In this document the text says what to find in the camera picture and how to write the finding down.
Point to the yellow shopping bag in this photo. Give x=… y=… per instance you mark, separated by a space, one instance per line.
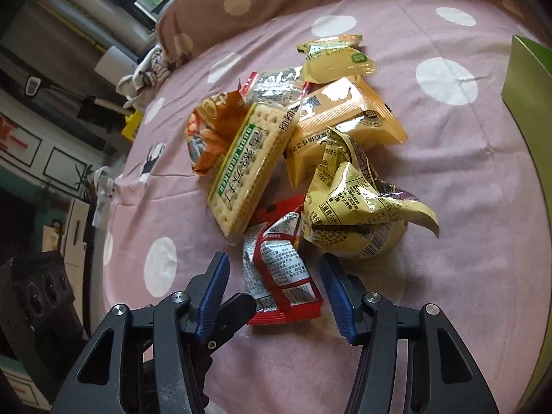
x=131 y=125

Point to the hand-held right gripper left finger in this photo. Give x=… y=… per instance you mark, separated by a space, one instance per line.
x=214 y=297

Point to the soda cracker packet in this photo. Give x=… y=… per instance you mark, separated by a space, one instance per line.
x=250 y=159

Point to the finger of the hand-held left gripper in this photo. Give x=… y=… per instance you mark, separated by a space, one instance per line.
x=235 y=312

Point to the orange-yellow snack bag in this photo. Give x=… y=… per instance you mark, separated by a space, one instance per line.
x=345 y=116

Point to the striped clothes bundle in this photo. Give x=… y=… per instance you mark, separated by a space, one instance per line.
x=146 y=75

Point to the red white snack packet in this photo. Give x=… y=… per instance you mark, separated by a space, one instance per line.
x=276 y=263

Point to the green cardboard box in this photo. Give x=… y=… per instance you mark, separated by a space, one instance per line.
x=526 y=82

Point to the potted plant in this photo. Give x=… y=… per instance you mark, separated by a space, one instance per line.
x=84 y=181

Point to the yellow packet with green logo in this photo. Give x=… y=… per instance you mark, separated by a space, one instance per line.
x=332 y=62

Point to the orange panda snack bag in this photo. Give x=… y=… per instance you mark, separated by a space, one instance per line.
x=207 y=138

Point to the small yellow orange packet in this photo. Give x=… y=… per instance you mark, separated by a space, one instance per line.
x=345 y=41

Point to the white plastic bag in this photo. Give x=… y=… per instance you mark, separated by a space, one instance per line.
x=103 y=194

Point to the silver red-edged snack packet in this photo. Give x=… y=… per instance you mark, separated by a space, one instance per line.
x=276 y=84

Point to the white cylinder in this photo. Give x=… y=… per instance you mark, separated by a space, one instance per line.
x=110 y=67

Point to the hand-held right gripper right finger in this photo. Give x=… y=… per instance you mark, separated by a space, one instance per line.
x=340 y=306

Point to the yellow snack bag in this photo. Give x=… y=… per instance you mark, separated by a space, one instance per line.
x=345 y=215

